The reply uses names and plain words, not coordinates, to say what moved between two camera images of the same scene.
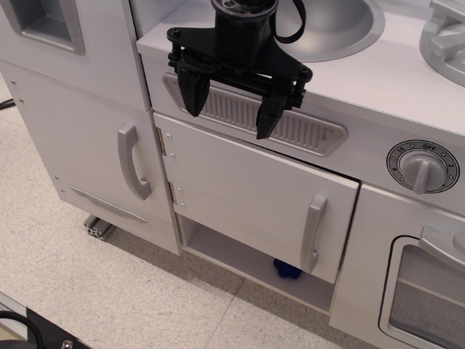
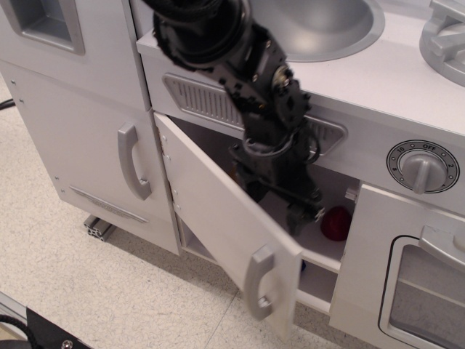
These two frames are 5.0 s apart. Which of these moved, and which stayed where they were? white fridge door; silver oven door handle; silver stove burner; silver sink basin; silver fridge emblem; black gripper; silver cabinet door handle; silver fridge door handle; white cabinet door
Moved: white cabinet door; silver cabinet door handle; black gripper
Stayed: silver fridge door handle; silver oven door handle; silver fridge emblem; white fridge door; silver stove burner; silver sink basin
